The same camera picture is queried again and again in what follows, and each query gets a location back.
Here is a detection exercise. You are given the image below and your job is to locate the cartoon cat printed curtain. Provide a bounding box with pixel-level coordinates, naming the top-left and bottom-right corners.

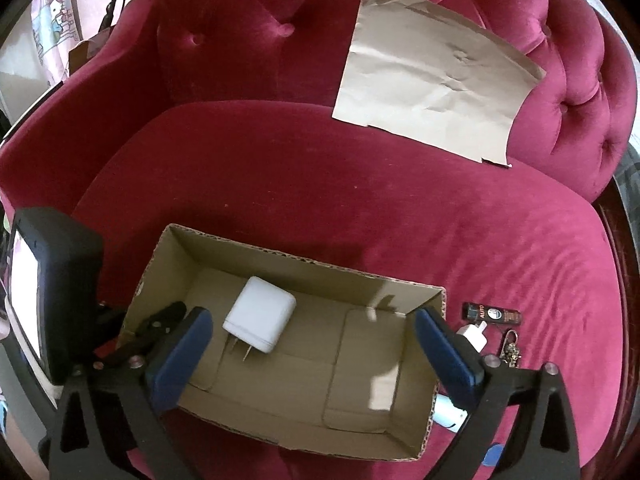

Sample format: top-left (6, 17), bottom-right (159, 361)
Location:
top-left (30, 0), bottom-right (81, 86)

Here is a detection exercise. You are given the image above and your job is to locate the red velvet tufted armchair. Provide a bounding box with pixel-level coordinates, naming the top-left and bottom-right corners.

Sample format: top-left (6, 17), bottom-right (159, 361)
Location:
top-left (0, 0), bottom-right (640, 480)

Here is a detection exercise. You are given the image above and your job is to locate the light blue bottle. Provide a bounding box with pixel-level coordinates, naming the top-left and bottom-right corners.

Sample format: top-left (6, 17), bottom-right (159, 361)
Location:
top-left (432, 395), bottom-right (471, 432)

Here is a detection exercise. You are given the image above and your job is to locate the large white charger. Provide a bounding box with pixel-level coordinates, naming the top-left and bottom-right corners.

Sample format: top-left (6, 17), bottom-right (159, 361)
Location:
top-left (222, 275), bottom-right (297, 362)

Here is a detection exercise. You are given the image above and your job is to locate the small blue object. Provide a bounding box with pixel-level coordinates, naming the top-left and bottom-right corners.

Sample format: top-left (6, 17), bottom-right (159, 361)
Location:
top-left (482, 442), bottom-right (506, 480)

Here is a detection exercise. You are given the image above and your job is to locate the cardboard box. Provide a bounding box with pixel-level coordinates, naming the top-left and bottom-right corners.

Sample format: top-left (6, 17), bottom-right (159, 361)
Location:
top-left (120, 223), bottom-right (447, 462)

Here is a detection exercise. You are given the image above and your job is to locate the small white charger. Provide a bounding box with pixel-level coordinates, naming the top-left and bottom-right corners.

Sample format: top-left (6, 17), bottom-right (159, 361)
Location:
top-left (457, 321), bottom-right (488, 356)

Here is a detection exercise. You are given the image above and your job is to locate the brown paper sheet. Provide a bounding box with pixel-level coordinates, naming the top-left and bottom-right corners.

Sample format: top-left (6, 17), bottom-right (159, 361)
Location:
top-left (331, 0), bottom-right (547, 168)

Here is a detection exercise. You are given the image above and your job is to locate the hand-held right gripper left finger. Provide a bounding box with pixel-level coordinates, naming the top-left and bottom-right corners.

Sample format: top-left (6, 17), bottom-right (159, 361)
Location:
top-left (47, 306), bottom-right (216, 480)

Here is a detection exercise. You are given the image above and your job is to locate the small black packet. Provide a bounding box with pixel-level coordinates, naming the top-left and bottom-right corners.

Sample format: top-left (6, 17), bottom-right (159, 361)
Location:
top-left (461, 302), bottom-right (521, 324)

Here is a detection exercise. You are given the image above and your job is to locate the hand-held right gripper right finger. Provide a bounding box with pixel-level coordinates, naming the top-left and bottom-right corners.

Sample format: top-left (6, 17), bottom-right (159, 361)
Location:
top-left (414, 306), bottom-right (582, 480)

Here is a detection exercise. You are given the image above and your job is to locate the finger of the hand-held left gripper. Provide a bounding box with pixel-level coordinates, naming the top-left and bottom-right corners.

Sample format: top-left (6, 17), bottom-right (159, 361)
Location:
top-left (97, 301), bottom-right (187, 368)

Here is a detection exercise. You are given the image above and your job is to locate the black cable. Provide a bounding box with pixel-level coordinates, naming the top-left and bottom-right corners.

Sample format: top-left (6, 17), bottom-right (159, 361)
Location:
top-left (97, 0), bottom-right (131, 31)

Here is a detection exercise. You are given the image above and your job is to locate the metal key ring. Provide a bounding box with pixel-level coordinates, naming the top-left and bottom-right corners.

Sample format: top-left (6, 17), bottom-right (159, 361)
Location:
top-left (496, 329), bottom-right (523, 367)

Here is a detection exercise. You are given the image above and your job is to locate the brown box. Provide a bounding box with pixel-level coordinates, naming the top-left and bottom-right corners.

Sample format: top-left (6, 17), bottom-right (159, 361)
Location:
top-left (69, 35), bottom-right (107, 77)

